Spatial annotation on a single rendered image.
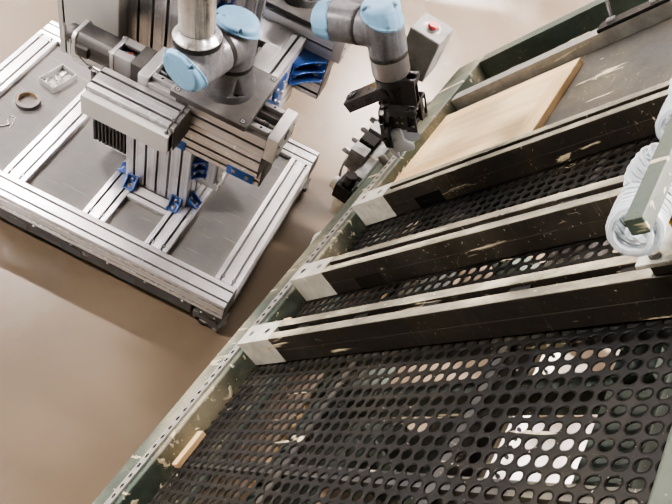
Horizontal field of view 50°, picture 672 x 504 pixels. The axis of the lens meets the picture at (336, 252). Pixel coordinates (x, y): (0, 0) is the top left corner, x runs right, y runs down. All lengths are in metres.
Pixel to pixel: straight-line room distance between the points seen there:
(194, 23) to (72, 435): 1.45
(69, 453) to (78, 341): 0.40
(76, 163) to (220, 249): 0.63
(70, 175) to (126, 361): 0.72
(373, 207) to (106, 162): 1.27
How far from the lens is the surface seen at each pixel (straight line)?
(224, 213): 2.75
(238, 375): 1.69
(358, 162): 2.34
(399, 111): 1.46
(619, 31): 2.12
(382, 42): 1.38
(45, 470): 2.54
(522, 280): 1.13
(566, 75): 2.04
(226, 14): 1.85
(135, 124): 2.01
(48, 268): 2.85
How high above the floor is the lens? 2.43
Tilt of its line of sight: 54 degrees down
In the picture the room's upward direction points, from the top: 25 degrees clockwise
